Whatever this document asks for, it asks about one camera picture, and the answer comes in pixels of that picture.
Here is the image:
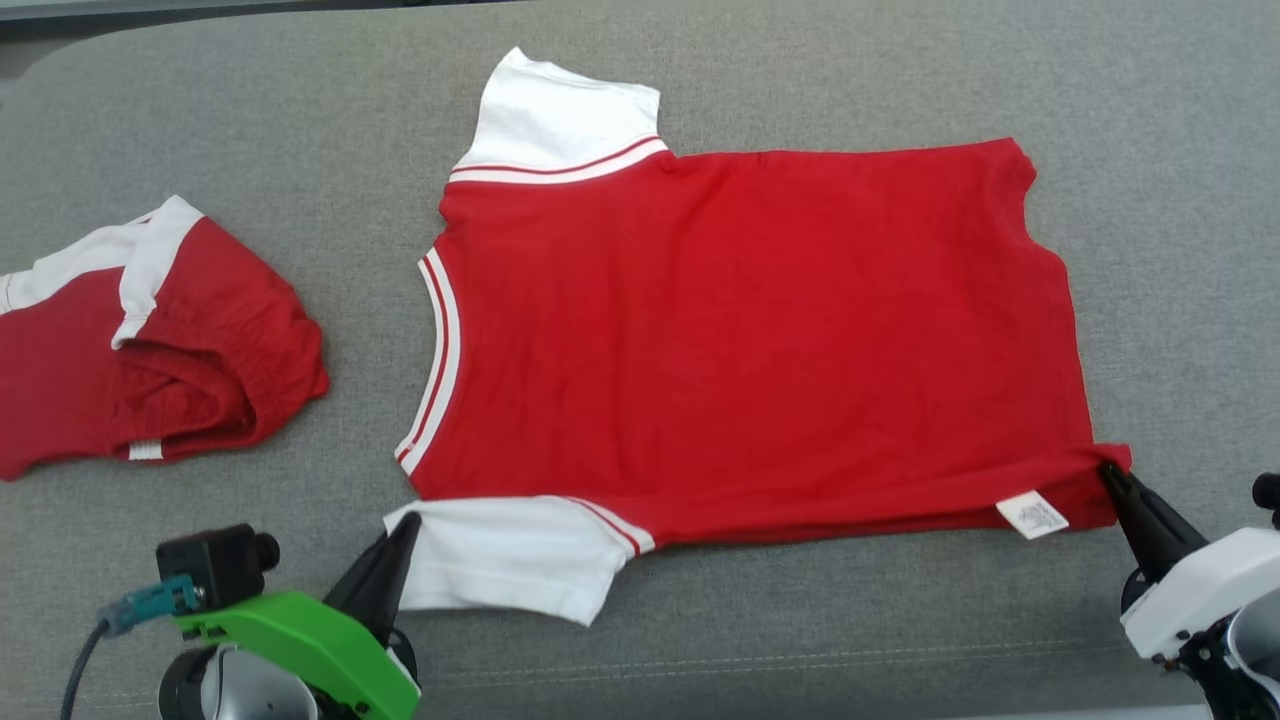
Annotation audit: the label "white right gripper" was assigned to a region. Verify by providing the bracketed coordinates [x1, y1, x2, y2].
[1100, 461, 1280, 663]

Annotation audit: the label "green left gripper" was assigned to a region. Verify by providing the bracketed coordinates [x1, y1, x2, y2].
[172, 512, 424, 720]

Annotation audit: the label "red shorts with white stripe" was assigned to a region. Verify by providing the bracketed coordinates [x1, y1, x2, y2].
[0, 193, 331, 483]

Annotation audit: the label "red white jersey shirt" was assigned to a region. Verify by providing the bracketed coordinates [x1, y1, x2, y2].
[383, 45, 1134, 628]

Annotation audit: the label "left camera cable teal plug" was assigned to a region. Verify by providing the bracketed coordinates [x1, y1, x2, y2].
[58, 573, 203, 720]

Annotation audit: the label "grey partition bottom rail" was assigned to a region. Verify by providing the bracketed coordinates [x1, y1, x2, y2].
[0, 0, 531, 41]

